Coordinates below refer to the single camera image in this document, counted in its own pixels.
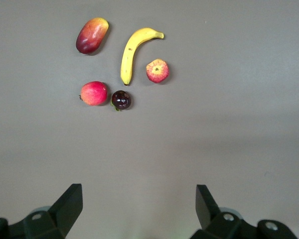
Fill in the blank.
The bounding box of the pink red peach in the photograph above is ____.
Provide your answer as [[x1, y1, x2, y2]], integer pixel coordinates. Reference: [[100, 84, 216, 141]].
[[78, 80, 108, 107]]

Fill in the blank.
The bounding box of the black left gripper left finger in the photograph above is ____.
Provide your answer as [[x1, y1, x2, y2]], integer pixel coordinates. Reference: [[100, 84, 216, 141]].
[[0, 183, 84, 239]]

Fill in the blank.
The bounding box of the red yellow mango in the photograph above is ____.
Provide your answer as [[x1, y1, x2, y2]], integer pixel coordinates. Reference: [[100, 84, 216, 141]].
[[75, 17, 110, 55]]

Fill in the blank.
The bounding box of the yellow banana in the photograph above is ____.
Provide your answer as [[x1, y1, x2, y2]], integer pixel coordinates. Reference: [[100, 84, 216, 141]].
[[120, 27, 165, 86]]

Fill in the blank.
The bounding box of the dark purple mangosteen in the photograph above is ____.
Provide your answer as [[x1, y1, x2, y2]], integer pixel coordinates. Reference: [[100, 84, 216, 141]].
[[110, 90, 133, 112]]

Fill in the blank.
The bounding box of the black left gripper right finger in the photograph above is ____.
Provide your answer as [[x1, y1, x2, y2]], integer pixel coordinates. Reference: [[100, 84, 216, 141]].
[[190, 184, 299, 239]]

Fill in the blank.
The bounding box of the red yellow apple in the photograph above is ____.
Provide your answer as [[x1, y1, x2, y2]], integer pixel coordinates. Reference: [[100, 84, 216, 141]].
[[146, 58, 170, 84]]

